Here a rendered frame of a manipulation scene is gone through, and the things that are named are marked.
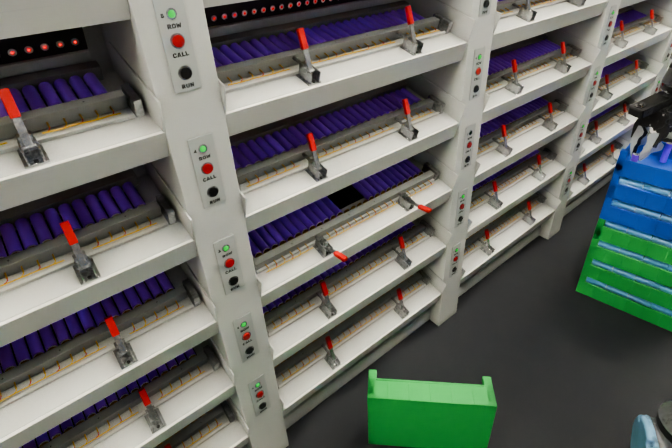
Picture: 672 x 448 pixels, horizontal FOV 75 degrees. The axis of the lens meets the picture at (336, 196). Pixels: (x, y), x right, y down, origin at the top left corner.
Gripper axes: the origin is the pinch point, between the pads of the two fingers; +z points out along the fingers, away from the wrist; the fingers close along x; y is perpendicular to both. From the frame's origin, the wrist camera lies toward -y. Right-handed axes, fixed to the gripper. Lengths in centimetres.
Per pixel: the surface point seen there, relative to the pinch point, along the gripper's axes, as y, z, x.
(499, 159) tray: -35.5, 10.1, 13.4
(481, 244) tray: -24, 45, 19
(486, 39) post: -59, -23, 6
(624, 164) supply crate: -2.5, 3.4, 0.0
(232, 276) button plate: -117, 23, -21
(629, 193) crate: 1.5, 11.4, -3.1
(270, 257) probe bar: -108, 26, -12
